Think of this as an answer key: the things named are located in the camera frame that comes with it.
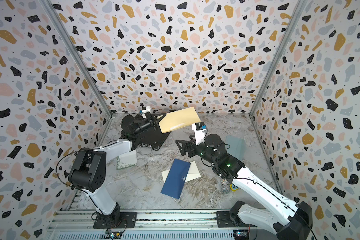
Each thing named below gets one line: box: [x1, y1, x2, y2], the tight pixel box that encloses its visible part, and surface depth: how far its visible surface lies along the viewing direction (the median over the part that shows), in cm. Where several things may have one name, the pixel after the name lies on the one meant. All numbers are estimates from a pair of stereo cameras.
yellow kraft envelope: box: [158, 106, 202, 134], surface depth 83 cm
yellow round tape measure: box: [229, 183, 239, 192], surface depth 85 cm
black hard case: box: [138, 113, 171, 151], surface depth 80 cm
